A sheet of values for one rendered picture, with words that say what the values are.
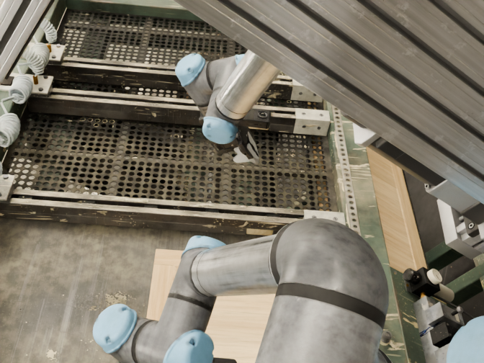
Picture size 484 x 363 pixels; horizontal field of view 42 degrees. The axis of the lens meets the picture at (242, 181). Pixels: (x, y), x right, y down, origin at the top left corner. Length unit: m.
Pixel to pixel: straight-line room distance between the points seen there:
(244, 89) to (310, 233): 0.61
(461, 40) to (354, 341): 0.34
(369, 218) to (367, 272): 1.37
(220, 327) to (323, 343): 1.11
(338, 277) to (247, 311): 1.14
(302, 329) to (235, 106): 0.74
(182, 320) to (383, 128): 0.43
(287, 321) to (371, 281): 0.09
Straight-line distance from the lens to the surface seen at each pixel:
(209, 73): 1.45
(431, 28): 0.71
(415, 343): 1.79
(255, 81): 1.22
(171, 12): 2.90
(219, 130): 1.34
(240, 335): 1.71
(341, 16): 0.69
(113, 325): 1.04
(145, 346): 1.01
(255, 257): 0.79
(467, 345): 1.01
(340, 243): 0.65
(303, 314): 0.62
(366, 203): 2.05
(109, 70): 2.45
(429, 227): 3.08
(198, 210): 1.92
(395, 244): 2.54
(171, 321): 0.99
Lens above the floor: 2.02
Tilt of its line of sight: 24 degrees down
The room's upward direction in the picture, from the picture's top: 61 degrees counter-clockwise
